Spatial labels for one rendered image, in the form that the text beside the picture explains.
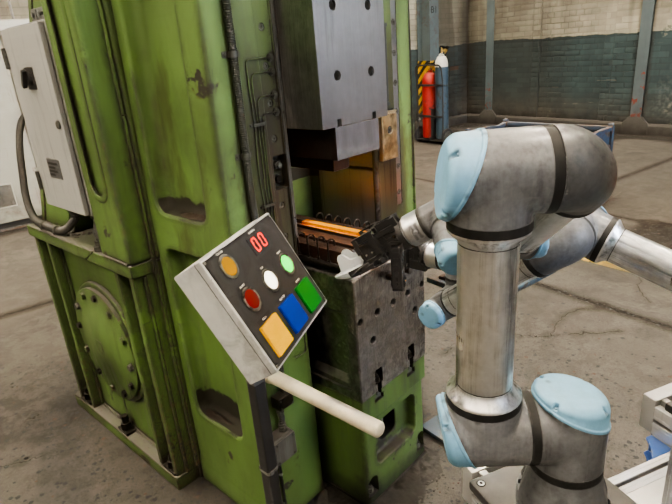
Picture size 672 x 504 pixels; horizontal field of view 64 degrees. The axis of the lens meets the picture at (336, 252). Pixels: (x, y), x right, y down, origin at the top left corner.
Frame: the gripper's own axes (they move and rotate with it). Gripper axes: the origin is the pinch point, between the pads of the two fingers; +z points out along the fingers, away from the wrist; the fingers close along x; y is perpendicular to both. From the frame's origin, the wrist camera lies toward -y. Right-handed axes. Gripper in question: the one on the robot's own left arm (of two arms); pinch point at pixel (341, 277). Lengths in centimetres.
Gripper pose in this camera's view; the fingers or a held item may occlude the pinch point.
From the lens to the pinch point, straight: 129.9
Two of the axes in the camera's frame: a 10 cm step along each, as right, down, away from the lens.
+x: -3.0, 3.6, -8.9
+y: -5.4, -8.3, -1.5
